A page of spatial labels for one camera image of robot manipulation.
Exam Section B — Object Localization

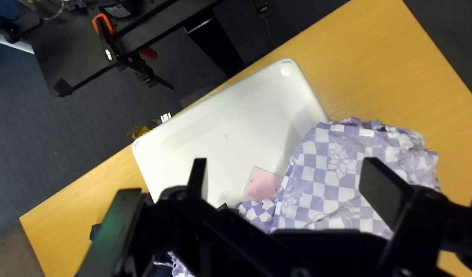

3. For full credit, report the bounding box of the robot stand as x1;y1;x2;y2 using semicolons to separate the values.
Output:
27;0;277;97

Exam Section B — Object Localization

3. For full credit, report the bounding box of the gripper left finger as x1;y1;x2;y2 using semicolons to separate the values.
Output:
76;158;269;277

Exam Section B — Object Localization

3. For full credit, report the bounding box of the purple white checked dress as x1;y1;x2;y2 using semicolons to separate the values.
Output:
170;117;441;277

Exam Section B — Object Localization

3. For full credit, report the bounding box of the yellow tape piece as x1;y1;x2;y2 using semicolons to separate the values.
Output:
128;124;152;139

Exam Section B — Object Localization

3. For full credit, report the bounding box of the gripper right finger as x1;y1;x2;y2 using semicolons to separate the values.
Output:
358;157;472;277

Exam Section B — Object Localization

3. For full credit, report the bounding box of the pink sticky note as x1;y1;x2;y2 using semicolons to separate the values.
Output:
244;165;284;202

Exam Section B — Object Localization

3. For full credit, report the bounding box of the orange black clamp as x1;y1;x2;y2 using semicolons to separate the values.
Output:
91;13;175;93

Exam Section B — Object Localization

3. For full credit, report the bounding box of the white plastic basket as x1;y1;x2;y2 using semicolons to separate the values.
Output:
132;58;331;210

